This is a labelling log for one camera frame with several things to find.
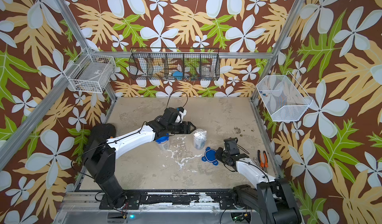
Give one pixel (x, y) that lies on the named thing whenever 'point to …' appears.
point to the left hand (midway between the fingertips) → (193, 126)
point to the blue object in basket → (178, 75)
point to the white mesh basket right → (284, 98)
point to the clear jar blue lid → (163, 142)
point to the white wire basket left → (90, 72)
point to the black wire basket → (175, 64)
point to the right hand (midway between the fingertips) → (214, 153)
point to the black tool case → (102, 132)
